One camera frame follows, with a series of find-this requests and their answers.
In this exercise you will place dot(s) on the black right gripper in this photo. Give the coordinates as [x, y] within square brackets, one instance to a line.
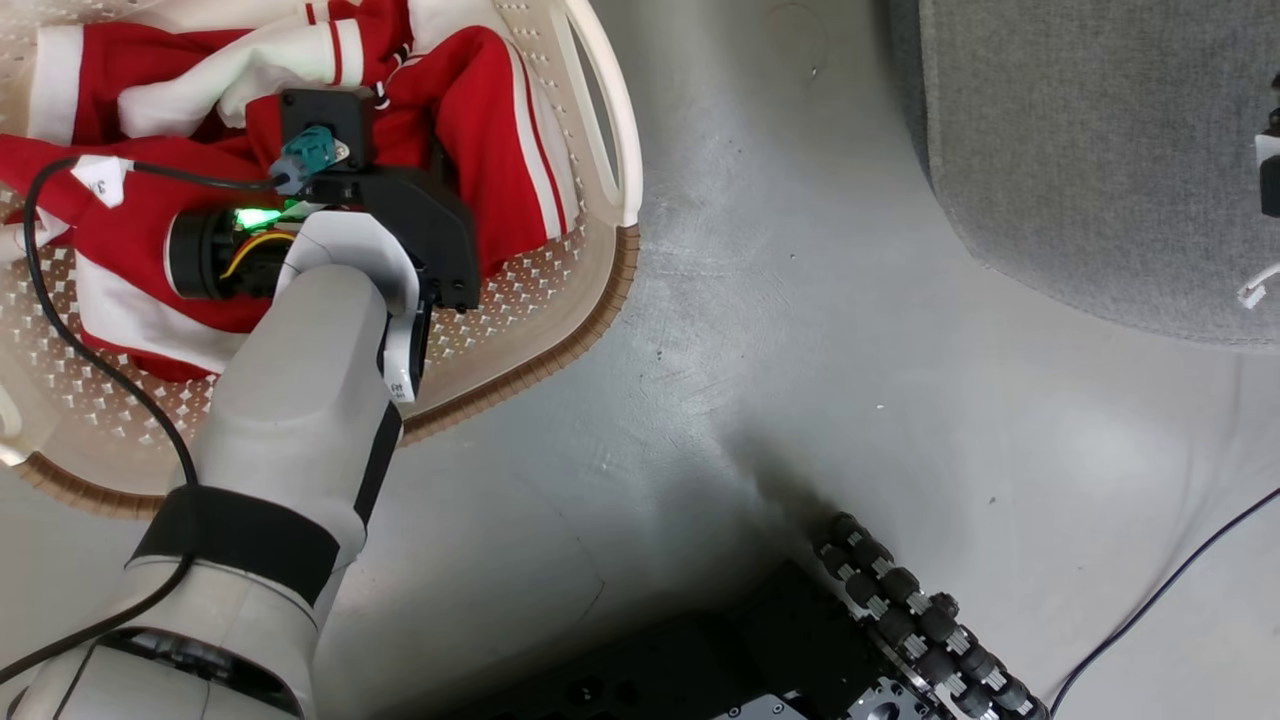
[1271, 180]

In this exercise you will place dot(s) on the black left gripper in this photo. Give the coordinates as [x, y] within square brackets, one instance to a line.
[430, 230]

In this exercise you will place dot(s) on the red garment with striped trim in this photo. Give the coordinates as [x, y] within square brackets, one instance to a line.
[485, 110]

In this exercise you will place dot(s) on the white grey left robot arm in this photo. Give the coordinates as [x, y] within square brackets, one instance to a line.
[290, 420]

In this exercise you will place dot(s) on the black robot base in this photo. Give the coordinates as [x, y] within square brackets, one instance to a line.
[700, 660]

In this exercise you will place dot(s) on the beige perforated plastic laundry basket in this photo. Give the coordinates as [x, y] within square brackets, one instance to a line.
[560, 300]

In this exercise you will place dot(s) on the grey fabric sofa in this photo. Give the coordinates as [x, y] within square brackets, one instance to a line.
[1090, 150]

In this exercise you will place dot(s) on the black roller omni wheel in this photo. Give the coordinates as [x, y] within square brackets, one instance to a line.
[920, 620]

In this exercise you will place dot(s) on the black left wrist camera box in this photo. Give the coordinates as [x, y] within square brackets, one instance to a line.
[330, 110]

